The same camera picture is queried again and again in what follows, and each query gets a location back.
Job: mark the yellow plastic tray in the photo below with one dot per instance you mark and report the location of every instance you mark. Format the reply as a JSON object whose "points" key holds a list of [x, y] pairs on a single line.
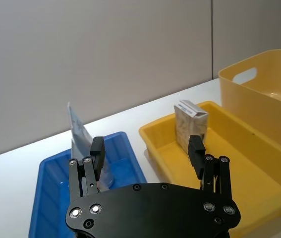
{"points": [[244, 173]]}

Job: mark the blue plastic tray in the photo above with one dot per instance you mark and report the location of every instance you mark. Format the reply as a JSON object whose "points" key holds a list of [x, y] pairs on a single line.
{"points": [[51, 186]]}

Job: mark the white and blue pouch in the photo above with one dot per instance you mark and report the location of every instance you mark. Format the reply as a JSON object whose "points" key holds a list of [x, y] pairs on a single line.
{"points": [[79, 134]]}

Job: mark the beige patterned carton box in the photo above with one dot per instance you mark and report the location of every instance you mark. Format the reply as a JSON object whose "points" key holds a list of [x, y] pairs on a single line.
{"points": [[189, 124]]}

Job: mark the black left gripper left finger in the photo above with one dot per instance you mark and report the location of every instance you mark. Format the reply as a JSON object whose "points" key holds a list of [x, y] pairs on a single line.
{"points": [[98, 158]]}

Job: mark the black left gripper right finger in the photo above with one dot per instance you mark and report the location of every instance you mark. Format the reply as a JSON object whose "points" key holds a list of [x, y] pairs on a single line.
{"points": [[196, 156]]}

